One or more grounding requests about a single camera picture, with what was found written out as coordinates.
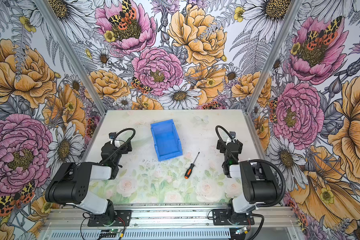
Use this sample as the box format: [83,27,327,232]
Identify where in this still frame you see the orange black handled screwdriver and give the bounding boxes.
[185,152,200,179]

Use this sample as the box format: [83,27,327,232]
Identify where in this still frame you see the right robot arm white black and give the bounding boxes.
[212,132,286,226]

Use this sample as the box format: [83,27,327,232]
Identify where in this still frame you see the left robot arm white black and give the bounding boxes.
[45,128,136,227]

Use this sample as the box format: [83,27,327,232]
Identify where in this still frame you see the blue plastic bin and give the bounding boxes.
[151,120,183,162]

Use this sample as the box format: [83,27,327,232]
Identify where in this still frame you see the green circuit board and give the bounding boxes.
[99,229,123,238]

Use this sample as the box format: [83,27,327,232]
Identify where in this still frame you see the left black corrugated cable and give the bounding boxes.
[99,128,136,166]

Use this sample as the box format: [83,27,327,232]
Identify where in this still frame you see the black corrugated cable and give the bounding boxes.
[215,125,286,208]
[99,128,136,166]

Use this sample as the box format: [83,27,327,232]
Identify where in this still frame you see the right black corrugated cable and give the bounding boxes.
[215,125,286,208]

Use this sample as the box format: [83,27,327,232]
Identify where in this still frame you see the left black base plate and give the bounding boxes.
[88,210,132,227]

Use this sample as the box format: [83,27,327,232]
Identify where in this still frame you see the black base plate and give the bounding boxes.
[211,209,255,226]
[88,210,132,227]

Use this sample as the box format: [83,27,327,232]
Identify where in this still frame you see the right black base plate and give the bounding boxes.
[211,209,255,226]

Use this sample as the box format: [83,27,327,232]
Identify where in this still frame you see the white slotted cable duct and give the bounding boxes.
[43,228,231,240]

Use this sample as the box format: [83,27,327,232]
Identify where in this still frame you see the aluminium front rail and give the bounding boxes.
[42,204,298,231]

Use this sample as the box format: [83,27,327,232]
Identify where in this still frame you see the right aluminium corner post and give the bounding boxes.
[243,0,303,115]

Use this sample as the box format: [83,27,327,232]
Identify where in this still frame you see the aluminium corner post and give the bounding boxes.
[35,1,107,117]
[243,0,303,115]

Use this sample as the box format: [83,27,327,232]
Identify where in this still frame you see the left aluminium corner post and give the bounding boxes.
[35,1,107,117]

